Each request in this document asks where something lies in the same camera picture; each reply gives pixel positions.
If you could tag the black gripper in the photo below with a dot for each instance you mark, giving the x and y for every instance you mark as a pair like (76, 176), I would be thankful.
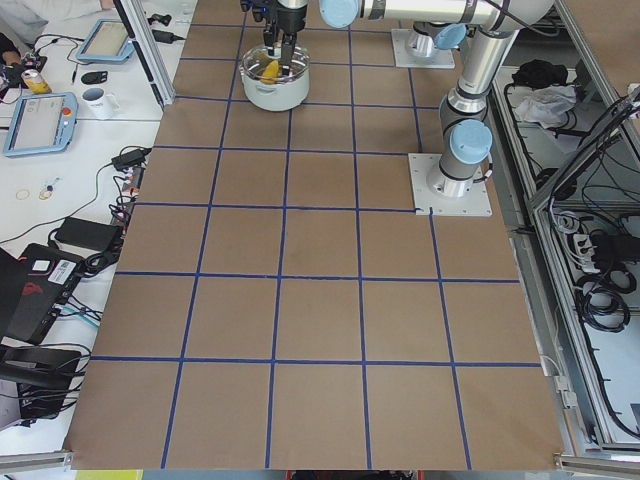
(288, 19)

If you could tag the yellow corn cob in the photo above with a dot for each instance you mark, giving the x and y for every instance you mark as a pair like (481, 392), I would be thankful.
(271, 73)

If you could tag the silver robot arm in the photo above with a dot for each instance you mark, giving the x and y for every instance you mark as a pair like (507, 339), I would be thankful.
(490, 15)
(467, 140)

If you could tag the pale green electric pot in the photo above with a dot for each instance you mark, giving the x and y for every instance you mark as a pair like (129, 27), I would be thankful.
(288, 92)

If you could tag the blue teach pendant far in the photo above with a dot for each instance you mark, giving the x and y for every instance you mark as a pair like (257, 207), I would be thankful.
(108, 42)

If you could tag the blue teach pendant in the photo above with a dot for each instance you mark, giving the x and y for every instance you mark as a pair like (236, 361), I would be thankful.
(41, 124)
(108, 42)

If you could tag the black round object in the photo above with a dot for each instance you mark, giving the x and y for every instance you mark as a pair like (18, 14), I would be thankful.
(94, 77)

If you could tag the white mug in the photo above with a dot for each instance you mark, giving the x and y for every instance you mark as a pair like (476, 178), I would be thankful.
(103, 105)

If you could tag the yellow drink can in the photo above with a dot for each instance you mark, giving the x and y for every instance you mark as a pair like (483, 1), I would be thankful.
(35, 82)

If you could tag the blue teach pendant near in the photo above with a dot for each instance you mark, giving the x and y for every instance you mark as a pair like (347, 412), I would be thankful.
(41, 124)

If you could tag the black cloth bundle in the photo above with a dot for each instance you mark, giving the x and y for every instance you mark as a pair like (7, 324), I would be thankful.
(538, 74)

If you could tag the black power brick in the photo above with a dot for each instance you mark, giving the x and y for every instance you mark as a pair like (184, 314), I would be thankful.
(88, 234)

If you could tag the white crumpled cloth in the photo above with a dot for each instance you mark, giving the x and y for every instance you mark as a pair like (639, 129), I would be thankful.
(548, 106)

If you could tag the black laptop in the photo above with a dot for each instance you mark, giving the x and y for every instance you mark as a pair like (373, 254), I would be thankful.
(33, 287)

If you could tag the aluminium frame post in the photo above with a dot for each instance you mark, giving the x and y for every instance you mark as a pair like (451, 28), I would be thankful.
(132, 14)

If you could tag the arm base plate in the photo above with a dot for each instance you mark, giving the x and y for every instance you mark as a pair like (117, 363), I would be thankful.
(415, 50)
(436, 194)

